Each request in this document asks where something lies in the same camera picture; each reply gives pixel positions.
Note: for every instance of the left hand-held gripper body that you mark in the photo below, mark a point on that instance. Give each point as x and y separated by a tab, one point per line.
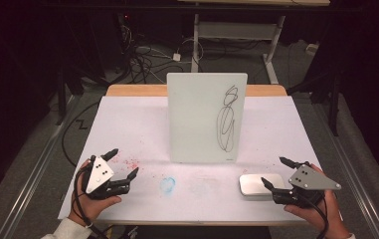
99	174

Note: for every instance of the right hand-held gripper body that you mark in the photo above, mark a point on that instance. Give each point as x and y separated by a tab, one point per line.
309	181

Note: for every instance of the white board eraser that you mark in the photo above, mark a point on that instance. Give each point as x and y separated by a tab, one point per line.
256	186

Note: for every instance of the white whiteboard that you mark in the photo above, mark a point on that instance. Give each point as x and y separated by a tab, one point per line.
197	119

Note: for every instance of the person's left hand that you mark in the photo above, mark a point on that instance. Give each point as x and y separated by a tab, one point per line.
92	207

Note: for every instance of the person's right hand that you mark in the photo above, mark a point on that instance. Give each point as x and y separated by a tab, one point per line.
309	217

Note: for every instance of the white paper table cover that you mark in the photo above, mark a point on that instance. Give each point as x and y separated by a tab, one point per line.
137	126

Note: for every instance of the black metal stand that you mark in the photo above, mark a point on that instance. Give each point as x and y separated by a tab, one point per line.
333	106
61	99

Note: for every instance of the small white box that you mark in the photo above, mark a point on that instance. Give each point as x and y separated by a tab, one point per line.
311	48

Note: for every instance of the small white power adapter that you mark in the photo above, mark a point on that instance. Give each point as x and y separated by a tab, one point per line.
176	57

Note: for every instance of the aluminium floor rail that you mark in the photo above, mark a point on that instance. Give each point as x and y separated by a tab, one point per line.
34	172
352	172

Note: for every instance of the white metal desk frame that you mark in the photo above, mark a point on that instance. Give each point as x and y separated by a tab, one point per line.
236	31

